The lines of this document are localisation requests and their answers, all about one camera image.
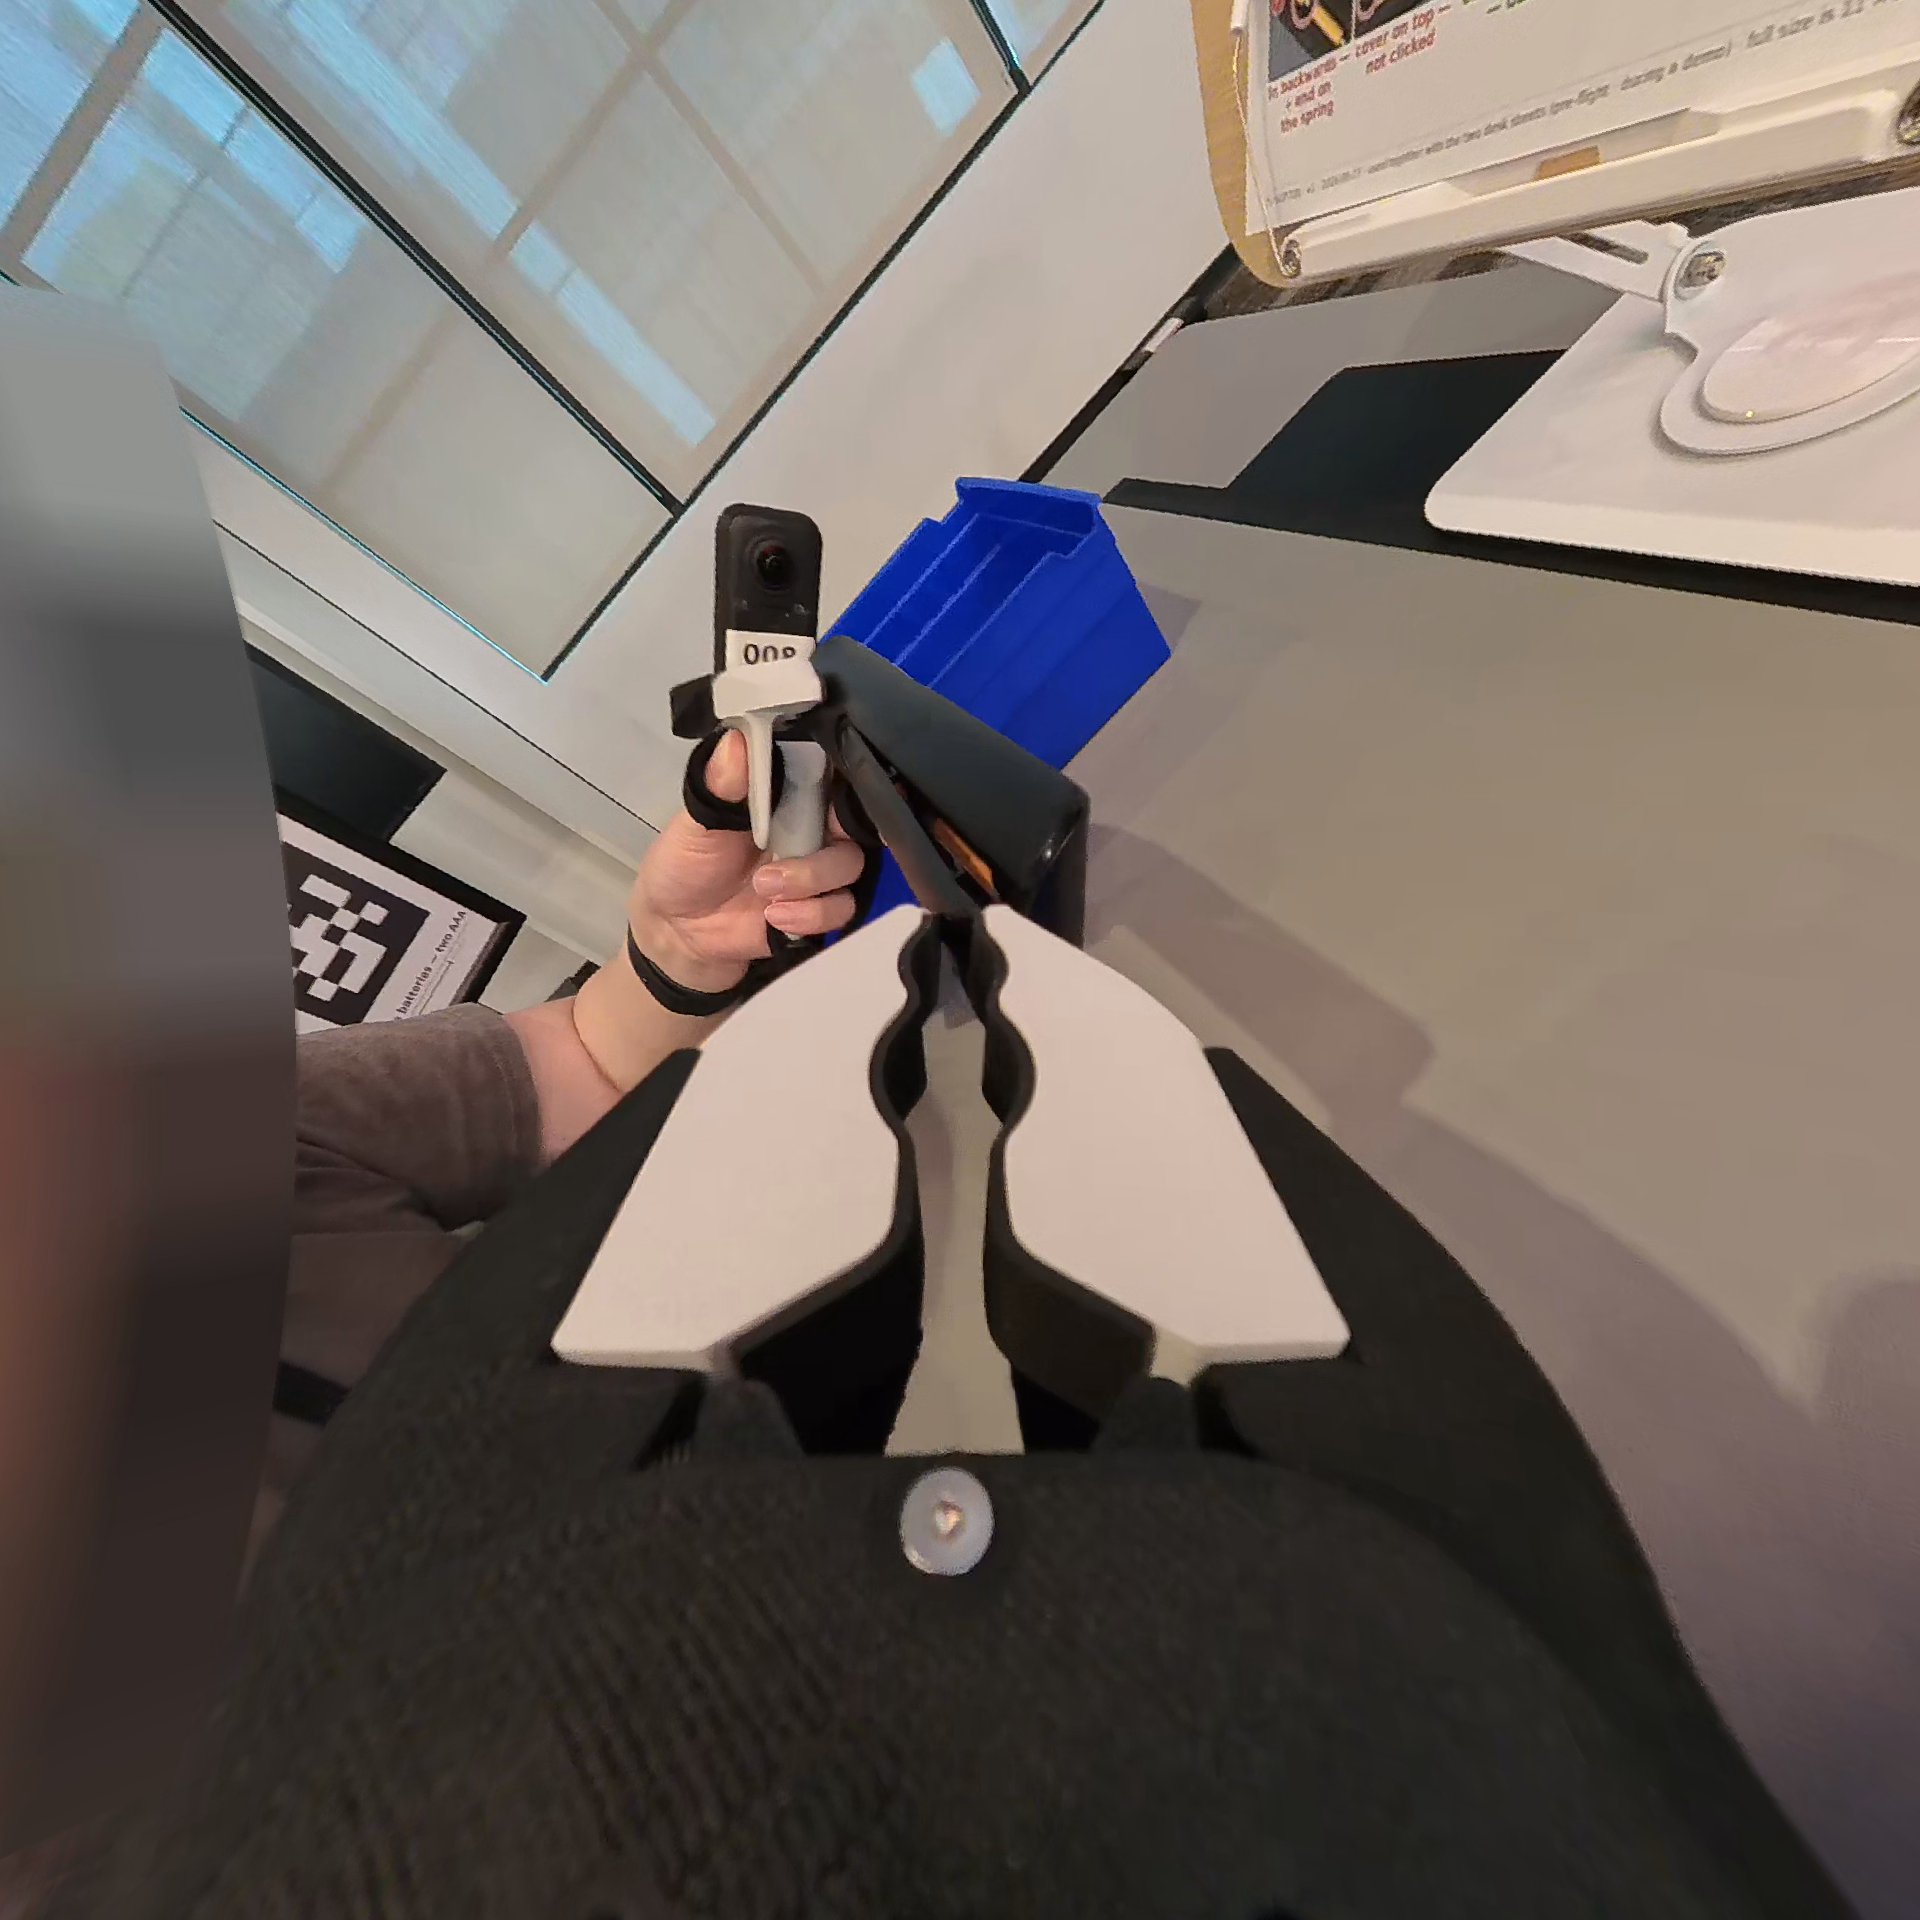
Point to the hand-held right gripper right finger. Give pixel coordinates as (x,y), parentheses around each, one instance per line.
(1170,1200)

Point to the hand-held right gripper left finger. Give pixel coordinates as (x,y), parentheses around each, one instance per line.
(720,1200)

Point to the blue plastic bin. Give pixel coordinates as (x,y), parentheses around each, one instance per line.
(1019,628)

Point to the black remote control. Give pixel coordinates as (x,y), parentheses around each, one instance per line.
(991,780)

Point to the black remote battery cover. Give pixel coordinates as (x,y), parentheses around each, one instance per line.
(914,840)

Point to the orange aaa battery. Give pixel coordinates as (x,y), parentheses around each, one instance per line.
(962,867)

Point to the person's left hand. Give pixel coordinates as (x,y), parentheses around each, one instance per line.
(704,900)

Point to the framed marker sign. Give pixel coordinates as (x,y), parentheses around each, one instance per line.
(360,931)

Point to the glass window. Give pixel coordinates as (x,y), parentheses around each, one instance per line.
(450,225)

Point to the black desk mat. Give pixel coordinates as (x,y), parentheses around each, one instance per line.
(1349,434)

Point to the white stand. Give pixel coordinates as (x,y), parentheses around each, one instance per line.
(1559,451)

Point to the wooden instruction poster board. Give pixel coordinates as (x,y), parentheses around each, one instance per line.
(1501,90)

